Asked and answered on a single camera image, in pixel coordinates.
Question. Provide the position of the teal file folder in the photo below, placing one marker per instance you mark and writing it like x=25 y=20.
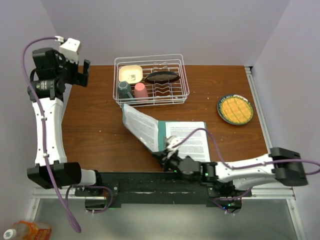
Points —
x=161 y=134

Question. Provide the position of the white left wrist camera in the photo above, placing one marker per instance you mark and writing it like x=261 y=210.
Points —
x=70 y=50

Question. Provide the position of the remaining printed paper stack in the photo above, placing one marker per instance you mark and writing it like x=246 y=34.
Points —
x=196 y=146

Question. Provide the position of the yellow patterned round plate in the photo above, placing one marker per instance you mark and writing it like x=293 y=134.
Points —
x=235 y=109

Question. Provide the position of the printed paper sheet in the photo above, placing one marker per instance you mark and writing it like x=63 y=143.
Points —
x=142 y=126

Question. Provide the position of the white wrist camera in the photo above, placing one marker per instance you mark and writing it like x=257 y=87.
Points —
x=70 y=50
x=171 y=145

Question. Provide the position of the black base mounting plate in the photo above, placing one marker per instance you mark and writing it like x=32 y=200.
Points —
x=168 y=188

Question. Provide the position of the aluminium frame rail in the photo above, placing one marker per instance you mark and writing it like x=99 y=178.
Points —
x=270 y=214

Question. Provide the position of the pink cup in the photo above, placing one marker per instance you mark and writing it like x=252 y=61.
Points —
x=140 y=92

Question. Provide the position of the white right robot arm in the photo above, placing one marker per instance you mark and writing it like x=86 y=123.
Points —
x=227 y=179

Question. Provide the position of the dark brown oval plate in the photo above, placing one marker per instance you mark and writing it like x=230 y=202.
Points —
x=161 y=77

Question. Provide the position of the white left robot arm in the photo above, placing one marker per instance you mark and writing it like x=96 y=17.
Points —
x=52 y=168

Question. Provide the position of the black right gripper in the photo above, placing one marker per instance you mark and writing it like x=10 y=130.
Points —
x=159 y=156

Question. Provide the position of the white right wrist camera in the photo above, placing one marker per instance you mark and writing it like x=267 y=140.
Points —
x=171 y=145

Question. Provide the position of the white wire dish rack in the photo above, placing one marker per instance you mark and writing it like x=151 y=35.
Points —
x=158 y=94

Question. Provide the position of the orange drink bottle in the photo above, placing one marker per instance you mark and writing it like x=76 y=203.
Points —
x=25 y=230

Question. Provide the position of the right side aluminium rail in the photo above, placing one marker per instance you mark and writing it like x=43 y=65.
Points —
x=265 y=132

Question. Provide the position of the grey-blue mug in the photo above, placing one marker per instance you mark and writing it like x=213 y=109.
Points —
x=124 y=90

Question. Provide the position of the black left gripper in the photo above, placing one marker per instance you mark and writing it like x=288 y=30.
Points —
x=79 y=79

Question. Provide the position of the cream square bowl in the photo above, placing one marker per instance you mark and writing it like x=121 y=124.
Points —
x=132 y=74

